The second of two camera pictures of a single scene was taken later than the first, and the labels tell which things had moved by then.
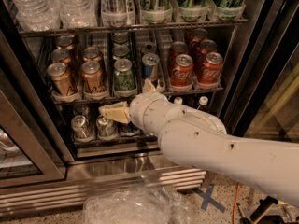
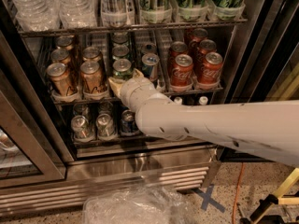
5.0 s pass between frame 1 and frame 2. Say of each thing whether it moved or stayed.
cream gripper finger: moved
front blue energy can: stayed
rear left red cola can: stayed
